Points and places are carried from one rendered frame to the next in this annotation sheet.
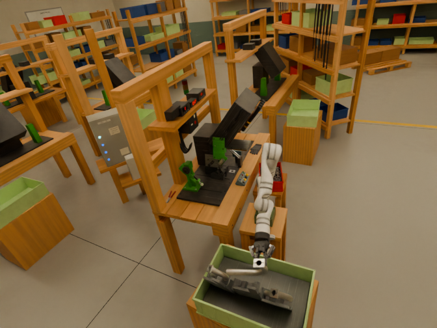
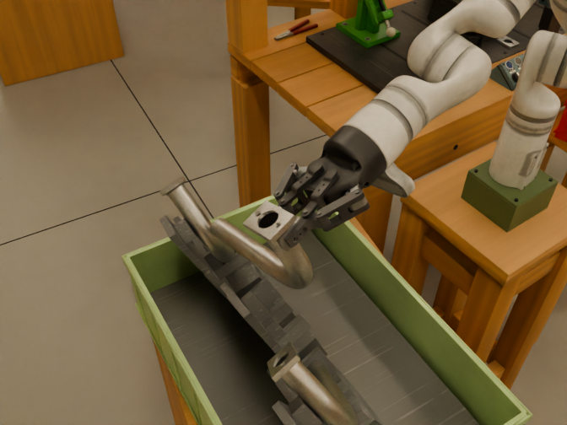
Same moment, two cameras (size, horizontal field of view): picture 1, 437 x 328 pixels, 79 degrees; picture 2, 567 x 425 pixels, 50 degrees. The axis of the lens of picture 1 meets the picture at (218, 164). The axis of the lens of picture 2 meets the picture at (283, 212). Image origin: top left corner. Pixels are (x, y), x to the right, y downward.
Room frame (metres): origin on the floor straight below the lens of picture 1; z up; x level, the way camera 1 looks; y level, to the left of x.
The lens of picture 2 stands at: (0.36, -0.38, 1.81)
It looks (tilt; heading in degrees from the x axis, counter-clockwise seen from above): 44 degrees down; 30
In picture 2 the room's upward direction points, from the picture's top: straight up
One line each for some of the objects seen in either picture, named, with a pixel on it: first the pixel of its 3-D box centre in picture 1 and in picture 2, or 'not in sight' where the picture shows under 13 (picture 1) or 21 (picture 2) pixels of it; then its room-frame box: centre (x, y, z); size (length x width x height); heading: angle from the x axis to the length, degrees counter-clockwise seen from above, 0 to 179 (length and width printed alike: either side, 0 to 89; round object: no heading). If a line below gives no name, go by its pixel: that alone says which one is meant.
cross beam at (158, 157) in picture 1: (182, 134); not in sight; (2.42, 0.32, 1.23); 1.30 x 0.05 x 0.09; 154
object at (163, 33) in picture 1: (161, 48); not in sight; (8.15, 1.12, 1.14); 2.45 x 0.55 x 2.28; 149
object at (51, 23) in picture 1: (77, 54); not in sight; (9.29, 3.94, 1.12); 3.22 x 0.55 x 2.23; 149
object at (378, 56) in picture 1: (381, 59); not in sight; (7.27, -4.80, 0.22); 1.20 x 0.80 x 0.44; 99
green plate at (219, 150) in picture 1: (220, 146); not in sight; (2.16, -0.04, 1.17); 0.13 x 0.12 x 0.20; 154
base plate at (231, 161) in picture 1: (220, 166); (484, 18); (2.25, -0.01, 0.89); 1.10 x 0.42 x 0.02; 154
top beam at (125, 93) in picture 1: (173, 65); not in sight; (2.39, 0.26, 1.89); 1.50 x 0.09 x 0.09; 154
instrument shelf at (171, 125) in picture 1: (186, 107); not in sight; (2.37, 0.22, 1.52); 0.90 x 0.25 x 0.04; 154
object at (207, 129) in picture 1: (209, 144); not in sight; (2.41, 0.06, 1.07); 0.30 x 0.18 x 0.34; 154
